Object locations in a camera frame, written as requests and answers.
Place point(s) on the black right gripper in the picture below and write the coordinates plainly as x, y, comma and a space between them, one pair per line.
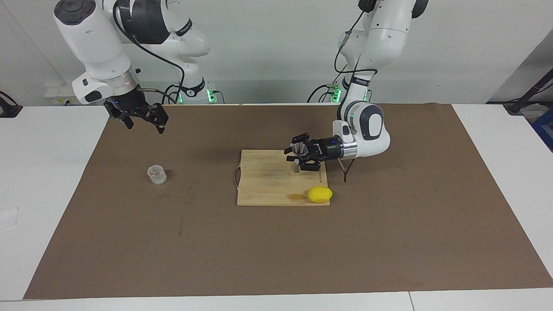
127, 103

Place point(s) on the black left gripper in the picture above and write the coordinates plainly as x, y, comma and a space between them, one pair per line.
328, 149

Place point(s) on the clear glass cup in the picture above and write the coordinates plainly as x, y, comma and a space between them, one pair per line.
157, 175

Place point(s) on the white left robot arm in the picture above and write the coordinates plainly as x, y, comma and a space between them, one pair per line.
384, 30

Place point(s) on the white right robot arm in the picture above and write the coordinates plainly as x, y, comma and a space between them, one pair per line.
95, 39

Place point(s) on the yellow lemon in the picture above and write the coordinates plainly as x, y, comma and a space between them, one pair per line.
320, 195

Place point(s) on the wooden cutting board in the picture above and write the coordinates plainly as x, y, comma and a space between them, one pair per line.
263, 181

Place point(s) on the brown table mat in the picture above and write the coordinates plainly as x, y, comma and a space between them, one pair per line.
129, 250

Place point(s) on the white paper label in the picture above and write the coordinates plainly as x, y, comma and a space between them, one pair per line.
8, 218

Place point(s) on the blue crate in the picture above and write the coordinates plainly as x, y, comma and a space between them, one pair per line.
545, 125

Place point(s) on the white wall socket box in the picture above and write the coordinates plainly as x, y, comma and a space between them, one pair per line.
60, 91

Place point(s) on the black clamp mount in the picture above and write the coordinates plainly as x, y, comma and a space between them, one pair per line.
8, 110

